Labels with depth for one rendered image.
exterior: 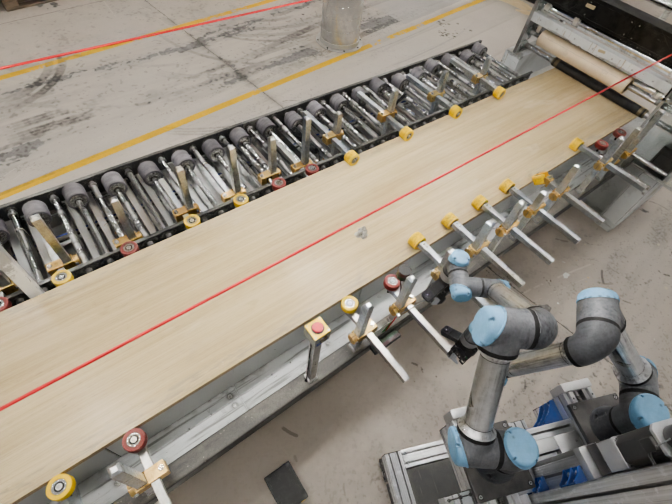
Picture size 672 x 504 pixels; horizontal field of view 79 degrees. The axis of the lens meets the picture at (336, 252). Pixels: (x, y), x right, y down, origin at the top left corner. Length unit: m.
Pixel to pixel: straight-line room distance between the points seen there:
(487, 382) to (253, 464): 1.62
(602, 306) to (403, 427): 1.56
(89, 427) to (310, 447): 1.24
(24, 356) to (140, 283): 0.50
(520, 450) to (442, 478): 1.06
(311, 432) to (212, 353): 1.02
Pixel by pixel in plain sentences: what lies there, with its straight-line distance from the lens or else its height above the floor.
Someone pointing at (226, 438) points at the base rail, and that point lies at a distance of 1.91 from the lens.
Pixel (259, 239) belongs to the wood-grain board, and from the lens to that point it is 2.09.
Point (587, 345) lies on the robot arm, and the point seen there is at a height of 1.50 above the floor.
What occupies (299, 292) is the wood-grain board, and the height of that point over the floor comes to 0.90.
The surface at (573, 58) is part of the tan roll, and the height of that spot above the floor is 1.05.
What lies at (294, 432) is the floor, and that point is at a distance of 2.62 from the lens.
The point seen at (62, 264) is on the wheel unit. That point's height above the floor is 0.85.
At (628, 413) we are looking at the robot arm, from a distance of 1.78.
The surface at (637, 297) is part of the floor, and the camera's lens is 4.01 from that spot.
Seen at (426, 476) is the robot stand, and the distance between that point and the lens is 2.47.
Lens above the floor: 2.56
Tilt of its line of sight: 54 degrees down
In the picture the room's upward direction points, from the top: 10 degrees clockwise
